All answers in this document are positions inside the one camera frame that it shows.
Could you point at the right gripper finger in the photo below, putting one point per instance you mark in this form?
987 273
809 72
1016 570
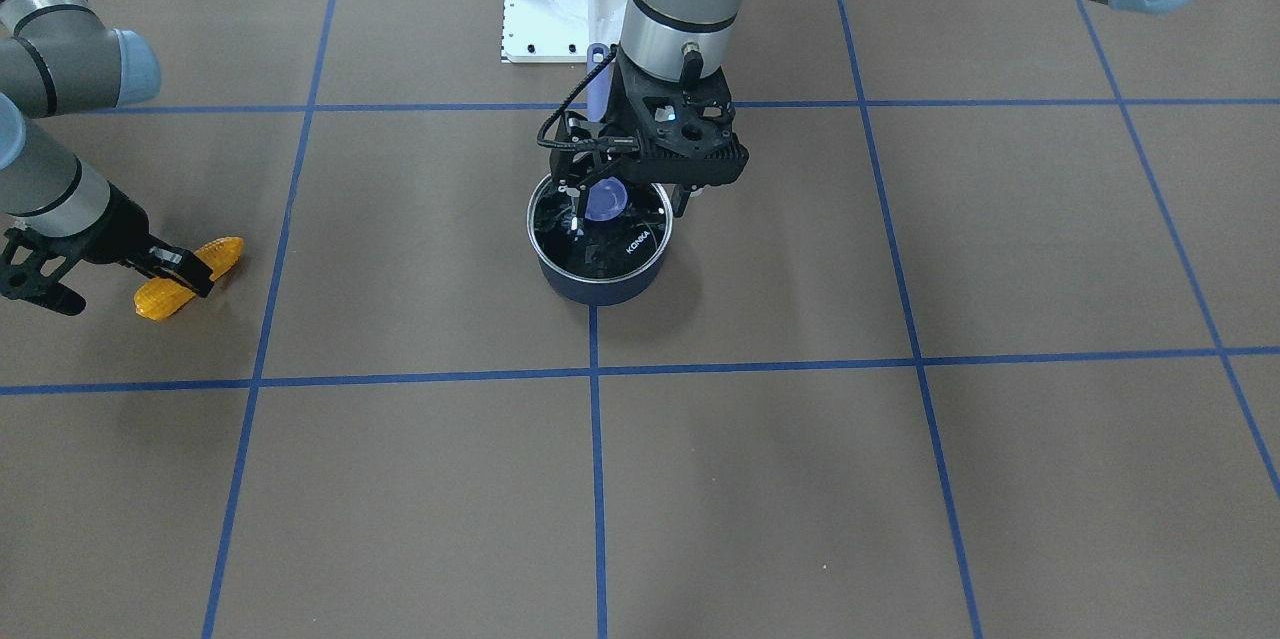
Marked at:
197 279
161 253

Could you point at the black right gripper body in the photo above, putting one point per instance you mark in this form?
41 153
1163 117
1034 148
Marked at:
112 228

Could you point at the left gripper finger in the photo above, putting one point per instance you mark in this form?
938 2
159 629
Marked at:
569 172
579 206

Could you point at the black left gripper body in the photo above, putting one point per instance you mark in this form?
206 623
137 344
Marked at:
612 106

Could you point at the yellow corn cob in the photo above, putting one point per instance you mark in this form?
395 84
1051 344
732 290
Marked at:
222 255

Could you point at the glass pot lid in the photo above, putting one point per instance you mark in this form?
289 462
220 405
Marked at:
626 231

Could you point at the dark blue cooking pot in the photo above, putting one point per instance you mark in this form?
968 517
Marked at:
577 126

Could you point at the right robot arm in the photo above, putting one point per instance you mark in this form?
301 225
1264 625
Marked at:
59 58

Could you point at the blue tape grid lines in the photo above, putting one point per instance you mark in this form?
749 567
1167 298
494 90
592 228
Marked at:
983 343

